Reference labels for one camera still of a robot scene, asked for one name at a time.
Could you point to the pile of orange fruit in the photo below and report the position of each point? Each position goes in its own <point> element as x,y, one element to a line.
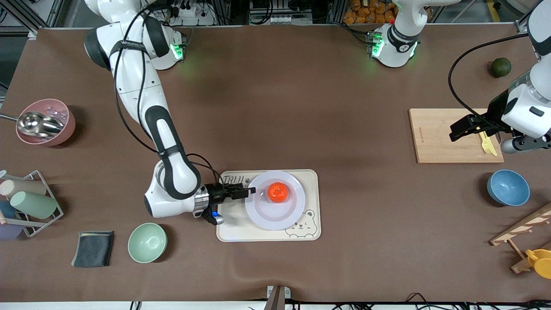
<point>361,13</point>

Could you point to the brown table mat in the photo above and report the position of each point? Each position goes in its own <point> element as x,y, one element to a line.
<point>344,129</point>

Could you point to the wooden rack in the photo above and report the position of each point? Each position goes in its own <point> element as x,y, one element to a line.
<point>521,228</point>

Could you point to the blue cup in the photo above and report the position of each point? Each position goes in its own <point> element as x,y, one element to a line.
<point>6,209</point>

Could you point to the white round plate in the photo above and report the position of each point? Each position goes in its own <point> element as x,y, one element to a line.
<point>267,215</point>

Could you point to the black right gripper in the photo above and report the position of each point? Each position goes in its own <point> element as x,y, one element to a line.
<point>215,193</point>

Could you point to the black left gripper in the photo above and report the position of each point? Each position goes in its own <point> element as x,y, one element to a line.
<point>496,108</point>

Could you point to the dark grey folded cloth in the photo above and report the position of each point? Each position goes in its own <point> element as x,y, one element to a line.
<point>93,249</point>

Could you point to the purple cup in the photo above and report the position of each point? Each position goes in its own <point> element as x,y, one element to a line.
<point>8,232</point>

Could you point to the white power strip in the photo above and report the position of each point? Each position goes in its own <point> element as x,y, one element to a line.
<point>193,12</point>

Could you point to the beige cup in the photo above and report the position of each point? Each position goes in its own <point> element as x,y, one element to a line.
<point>26,187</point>

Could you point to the metal scoop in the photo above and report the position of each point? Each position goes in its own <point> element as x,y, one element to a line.
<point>38,124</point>

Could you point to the wooden cutting board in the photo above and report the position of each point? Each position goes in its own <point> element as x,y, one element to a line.
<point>434,137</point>

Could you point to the pale green cup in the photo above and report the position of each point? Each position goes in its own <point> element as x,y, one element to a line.
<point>34,205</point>

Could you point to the yellow plastic fork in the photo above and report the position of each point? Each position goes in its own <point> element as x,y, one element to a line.
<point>486,146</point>

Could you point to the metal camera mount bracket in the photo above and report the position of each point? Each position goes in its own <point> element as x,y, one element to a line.
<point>277,297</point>

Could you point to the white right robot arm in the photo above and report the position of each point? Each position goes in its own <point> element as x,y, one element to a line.
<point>133,86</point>

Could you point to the cream bear print tray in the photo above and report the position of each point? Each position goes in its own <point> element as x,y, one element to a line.
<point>258,235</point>

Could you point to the pink bowl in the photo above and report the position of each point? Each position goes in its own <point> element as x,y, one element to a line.
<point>64,129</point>

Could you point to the blue bowl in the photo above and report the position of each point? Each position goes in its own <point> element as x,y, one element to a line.
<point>508,187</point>

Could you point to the yellow cup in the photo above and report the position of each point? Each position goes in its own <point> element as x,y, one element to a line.
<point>541,263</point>

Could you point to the dark green lime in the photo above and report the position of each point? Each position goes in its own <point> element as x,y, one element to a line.
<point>501,67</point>

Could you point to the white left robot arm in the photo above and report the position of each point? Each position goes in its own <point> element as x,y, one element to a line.
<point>394,47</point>

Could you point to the pale green bowl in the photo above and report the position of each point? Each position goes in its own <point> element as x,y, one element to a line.
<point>147,243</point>

